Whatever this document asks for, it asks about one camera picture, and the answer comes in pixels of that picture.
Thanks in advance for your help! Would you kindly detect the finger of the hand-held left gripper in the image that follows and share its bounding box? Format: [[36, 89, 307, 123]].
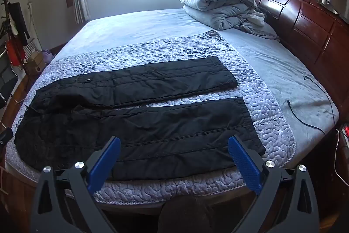
[[0, 127, 13, 147]]

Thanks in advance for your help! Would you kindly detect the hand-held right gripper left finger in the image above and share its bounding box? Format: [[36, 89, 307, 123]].
[[30, 136, 124, 233]]

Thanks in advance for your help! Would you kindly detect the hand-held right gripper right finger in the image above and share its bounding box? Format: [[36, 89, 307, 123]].
[[226, 135, 320, 233]]

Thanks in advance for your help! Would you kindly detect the black jacket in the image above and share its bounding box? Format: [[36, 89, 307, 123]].
[[14, 56, 266, 181]]

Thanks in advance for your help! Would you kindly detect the black chair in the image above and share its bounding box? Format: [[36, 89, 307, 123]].
[[0, 66, 19, 110]]

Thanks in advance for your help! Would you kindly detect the cardboard box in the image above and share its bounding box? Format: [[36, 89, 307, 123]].
[[24, 53, 45, 75]]

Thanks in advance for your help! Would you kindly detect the dark wooden nightstand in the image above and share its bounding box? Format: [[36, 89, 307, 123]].
[[308, 118, 349, 223]]

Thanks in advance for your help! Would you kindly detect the red hanging item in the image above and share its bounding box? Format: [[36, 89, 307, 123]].
[[5, 39, 23, 67]]

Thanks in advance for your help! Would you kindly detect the bed with light blue sheet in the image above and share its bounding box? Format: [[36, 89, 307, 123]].
[[0, 8, 340, 223]]

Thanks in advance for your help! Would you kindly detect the hanging black clothing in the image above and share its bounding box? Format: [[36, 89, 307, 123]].
[[8, 2, 31, 45]]

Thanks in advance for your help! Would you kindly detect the crumpled grey cloth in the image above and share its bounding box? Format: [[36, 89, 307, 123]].
[[233, 8, 281, 42]]

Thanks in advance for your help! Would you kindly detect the wooden headboard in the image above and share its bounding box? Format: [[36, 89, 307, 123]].
[[242, 0, 349, 119]]

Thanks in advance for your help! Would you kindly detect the black cable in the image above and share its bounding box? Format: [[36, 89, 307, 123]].
[[286, 76, 336, 136]]

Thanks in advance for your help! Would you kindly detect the white cable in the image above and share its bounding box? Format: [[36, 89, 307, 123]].
[[334, 128, 349, 181]]

